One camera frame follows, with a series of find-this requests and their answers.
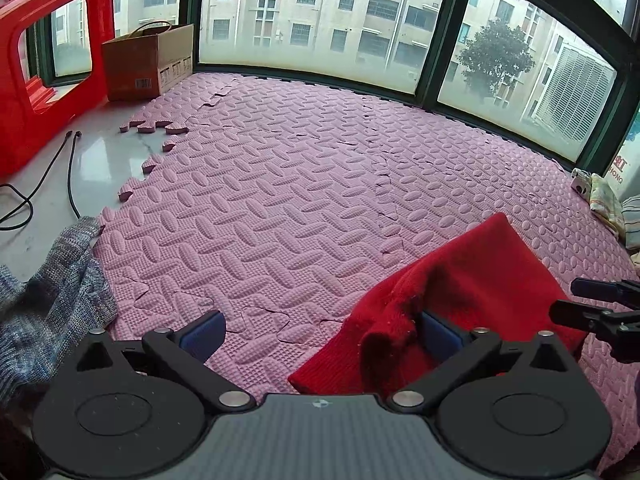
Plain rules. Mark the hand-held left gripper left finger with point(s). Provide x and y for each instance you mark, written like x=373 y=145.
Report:
x=202 y=334

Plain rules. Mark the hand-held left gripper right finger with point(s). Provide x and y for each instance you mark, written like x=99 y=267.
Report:
x=442 y=337

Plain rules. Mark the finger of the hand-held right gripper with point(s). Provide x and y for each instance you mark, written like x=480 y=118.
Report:
x=600 y=287
x=585 y=316

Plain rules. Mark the red sweater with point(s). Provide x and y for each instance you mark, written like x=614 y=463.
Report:
x=480 y=270

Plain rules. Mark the blue striped cloth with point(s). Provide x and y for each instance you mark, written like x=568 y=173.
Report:
x=633 y=222

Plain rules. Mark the floral patterned cloth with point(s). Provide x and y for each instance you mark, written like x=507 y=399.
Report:
x=606 y=205

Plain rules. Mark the small white device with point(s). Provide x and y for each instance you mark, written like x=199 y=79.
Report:
x=581 y=180

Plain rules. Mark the white banner red print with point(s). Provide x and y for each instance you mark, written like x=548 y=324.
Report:
x=624 y=160

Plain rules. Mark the grey knit garment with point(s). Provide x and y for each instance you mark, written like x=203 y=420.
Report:
x=50 y=310

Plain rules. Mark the pink foam puzzle mat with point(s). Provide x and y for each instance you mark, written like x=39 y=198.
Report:
x=280 y=185

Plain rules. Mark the white louvred vent panel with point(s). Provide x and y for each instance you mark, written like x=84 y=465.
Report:
x=575 y=92

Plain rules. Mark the green tree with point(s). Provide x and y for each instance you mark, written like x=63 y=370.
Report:
x=495 y=60

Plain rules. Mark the red plastic chair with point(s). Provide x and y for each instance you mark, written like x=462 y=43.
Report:
x=30 y=120

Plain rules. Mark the brown cardboard box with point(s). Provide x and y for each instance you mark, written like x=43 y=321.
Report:
x=135 y=62

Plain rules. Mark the beige apartment building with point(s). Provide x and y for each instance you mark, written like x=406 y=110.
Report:
x=320 y=5

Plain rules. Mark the dark green window frame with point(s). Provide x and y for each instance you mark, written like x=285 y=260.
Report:
x=442 y=40

